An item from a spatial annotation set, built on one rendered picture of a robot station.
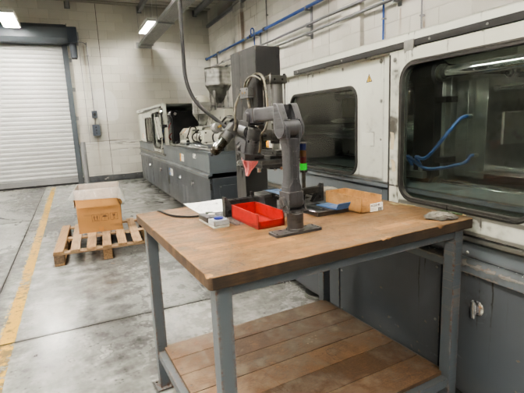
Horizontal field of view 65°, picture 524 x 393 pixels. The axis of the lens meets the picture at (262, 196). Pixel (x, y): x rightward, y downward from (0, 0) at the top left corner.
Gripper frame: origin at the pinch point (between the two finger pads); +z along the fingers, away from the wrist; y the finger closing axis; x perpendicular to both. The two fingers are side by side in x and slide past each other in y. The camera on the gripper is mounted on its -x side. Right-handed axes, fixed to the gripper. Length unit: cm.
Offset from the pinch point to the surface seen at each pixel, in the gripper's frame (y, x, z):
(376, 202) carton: -54, 26, 5
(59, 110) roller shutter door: -27, -924, 92
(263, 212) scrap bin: -7.4, 6.0, 15.4
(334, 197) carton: -43.4, 10.0, 7.3
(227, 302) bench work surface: 34, 56, 24
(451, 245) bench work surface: -64, 60, 11
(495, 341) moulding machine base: -78, 81, 45
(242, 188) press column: -17.3, -31.4, 15.5
